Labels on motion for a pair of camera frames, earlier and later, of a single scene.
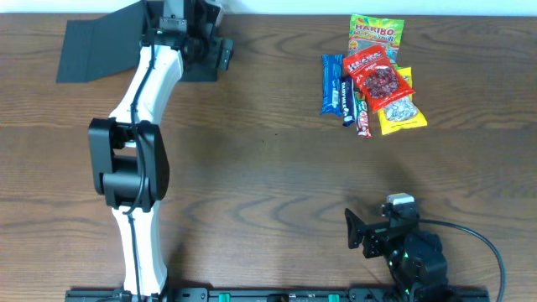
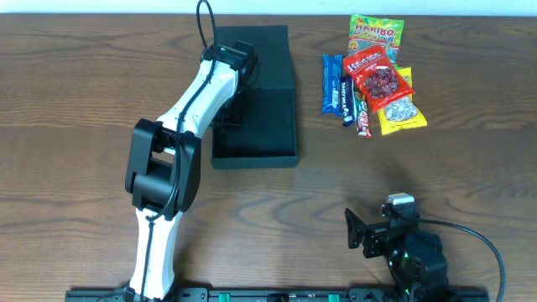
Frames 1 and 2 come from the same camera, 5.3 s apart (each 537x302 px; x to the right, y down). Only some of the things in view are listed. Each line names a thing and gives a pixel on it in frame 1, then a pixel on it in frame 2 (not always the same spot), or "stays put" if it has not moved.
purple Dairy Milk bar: x=348 y=100 stays put
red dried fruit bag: x=378 y=78 stays put
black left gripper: x=226 y=54 to x=229 y=118
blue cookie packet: x=331 y=83 stays put
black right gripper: x=373 y=236 stays put
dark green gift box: x=106 y=49 to x=267 y=135
